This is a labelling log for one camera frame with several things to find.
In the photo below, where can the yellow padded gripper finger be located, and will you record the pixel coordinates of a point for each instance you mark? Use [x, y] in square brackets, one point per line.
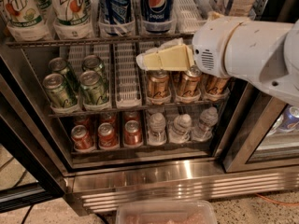
[176, 58]
[213, 15]

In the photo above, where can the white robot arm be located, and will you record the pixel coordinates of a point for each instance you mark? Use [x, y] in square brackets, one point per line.
[263, 53]

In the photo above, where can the rear middle gold can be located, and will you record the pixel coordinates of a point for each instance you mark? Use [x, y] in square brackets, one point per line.
[176, 76]

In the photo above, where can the gold can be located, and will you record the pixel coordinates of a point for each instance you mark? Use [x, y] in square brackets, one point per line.
[158, 84]
[188, 82]
[216, 85]
[176, 76]

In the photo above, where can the front middle gold can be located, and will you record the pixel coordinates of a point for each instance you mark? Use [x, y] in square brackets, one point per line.
[188, 82]

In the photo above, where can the front left gold can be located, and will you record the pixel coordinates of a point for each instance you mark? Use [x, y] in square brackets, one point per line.
[158, 84]

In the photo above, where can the white can top right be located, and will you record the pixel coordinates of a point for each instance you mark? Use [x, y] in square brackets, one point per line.
[238, 0]

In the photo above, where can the front right gold can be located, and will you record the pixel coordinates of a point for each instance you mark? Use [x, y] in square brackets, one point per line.
[216, 85]

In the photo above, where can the empty white can tray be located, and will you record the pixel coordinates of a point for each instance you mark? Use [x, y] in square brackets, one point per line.
[127, 85]

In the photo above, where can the blue diet pepsi can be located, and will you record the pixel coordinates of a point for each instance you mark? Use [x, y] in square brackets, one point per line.
[117, 14]

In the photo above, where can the rear right green can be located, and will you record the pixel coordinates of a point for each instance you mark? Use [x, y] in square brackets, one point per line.
[95, 63]

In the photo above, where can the green can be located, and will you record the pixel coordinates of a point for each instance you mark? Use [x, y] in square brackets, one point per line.
[62, 66]
[59, 91]
[93, 88]
[95, 63]

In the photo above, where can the front right green can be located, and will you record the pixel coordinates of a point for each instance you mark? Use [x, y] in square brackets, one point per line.
[93, 88]

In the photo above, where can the right red can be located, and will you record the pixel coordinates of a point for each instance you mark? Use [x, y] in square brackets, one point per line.
[132, 133]

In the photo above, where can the red can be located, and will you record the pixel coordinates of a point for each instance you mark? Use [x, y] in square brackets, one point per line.
[81, 137]
[107, 136]
[132, 133]

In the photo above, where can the middle red can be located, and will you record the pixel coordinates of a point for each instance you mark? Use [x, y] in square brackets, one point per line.
[107, 136]

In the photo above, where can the right 7up zero can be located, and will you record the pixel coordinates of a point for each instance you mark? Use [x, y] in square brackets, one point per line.
[73, 18]

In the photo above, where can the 7up zero can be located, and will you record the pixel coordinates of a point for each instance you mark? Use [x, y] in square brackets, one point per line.
[25, 20]
[73, 18]

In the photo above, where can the stainless steel fridge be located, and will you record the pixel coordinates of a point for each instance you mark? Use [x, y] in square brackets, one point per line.
[246, 153]

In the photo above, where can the rear left green can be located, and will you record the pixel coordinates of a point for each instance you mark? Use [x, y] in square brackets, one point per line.
[62, 66]

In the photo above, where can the front left green can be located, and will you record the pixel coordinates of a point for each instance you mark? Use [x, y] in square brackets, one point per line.
[59, 91]

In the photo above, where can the left red can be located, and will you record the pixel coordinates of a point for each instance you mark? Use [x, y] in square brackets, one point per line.
[81, 137]

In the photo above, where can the blue can behind glass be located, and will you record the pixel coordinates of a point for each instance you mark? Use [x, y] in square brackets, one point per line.
[290, 119]

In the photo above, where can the left 7up zero can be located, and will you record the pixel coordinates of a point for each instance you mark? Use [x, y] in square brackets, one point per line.
[25, 20]

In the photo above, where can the left water bottle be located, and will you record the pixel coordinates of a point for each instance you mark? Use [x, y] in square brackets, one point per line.
[157, 124]

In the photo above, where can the clear plastic container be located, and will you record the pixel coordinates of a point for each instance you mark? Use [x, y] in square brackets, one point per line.
[166, 212]

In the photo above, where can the middle wire shelf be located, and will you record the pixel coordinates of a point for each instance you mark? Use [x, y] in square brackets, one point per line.
[135, 108]

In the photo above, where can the wire shelf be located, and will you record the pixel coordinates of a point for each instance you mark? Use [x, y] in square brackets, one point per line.
[135, 108]
[96, 41]

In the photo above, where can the top wire shelf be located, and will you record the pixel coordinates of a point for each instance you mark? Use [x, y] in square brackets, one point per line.
[96, 41]

